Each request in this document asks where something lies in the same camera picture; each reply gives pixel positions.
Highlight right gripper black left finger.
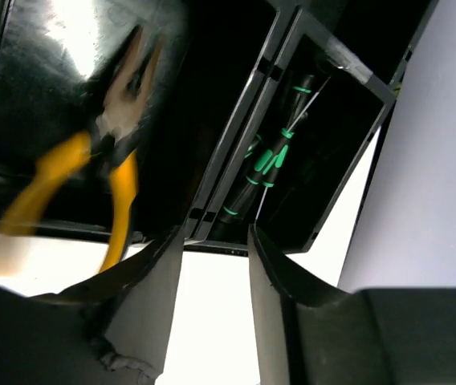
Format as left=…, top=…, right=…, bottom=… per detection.
left=0, top=226, right=183, bottom=384

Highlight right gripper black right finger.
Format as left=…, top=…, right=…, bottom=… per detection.
left=247, top=225, right=456, bottom=384

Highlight yellow black pliers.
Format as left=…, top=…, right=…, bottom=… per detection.
left=0, top=25, right=164, bottom=272

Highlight black green precision screwdriver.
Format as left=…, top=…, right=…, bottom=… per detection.
left=281, top=73, right=331, bottom=139

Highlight black compartment tray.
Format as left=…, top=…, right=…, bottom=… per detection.
left=0, top=1, right=436, bottom=255

